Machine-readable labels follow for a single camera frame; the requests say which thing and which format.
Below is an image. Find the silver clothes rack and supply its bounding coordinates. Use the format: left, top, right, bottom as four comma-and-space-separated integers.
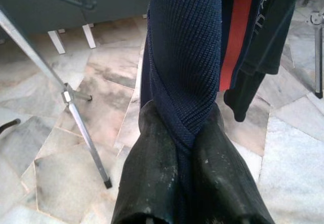
0, 5, 324, 190

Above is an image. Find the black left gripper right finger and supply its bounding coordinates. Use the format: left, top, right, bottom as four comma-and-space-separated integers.
183, 104, 276, 224

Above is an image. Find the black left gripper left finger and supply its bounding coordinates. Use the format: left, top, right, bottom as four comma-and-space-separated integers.
111, 101, 182, 224

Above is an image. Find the navy garment with red stripe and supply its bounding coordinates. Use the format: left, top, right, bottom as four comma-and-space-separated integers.
138, 0, 265, 224

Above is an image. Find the black TV cabinet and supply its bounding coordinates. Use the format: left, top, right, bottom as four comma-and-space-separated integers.
0, 0, 152, 55

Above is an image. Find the black t-shirt green print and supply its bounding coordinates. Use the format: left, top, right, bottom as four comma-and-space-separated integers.
224, 0, 303, 123

